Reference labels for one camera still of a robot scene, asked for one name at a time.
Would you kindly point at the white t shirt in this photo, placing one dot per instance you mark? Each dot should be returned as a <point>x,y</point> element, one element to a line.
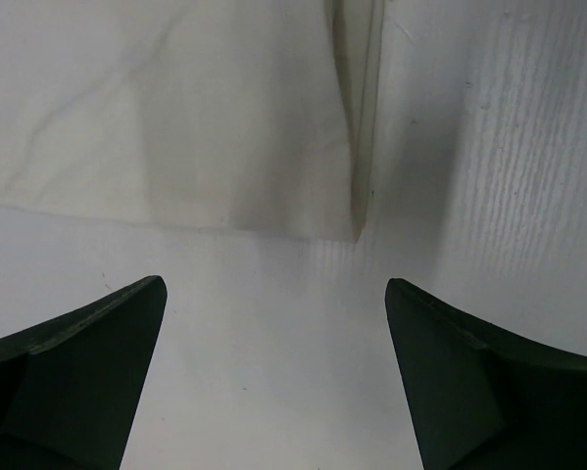
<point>249,115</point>

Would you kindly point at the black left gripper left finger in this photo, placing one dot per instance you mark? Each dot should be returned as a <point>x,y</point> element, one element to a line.
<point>70,386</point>

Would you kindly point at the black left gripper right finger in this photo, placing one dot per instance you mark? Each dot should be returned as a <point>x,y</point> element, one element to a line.
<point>480,396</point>

